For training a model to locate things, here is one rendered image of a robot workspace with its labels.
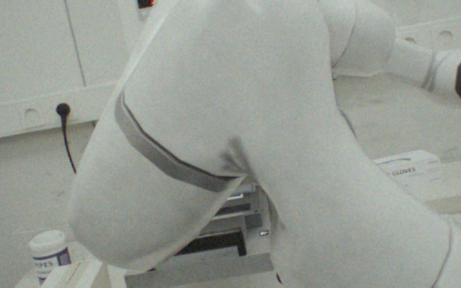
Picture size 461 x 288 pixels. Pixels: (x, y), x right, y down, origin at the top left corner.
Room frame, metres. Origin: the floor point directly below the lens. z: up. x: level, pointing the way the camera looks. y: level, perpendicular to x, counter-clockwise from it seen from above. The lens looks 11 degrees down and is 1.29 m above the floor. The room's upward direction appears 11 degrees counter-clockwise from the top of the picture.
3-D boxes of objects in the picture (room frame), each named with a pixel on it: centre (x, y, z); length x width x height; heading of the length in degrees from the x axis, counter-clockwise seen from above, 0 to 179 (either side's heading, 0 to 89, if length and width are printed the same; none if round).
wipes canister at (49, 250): (1.35, 0.48, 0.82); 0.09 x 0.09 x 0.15
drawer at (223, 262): (0.95, 0.07, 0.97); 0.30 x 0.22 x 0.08; 176
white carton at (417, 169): (1.52, -0.42, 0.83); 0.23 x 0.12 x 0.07; 95
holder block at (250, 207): (1.00, 0.07, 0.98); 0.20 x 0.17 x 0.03; 86
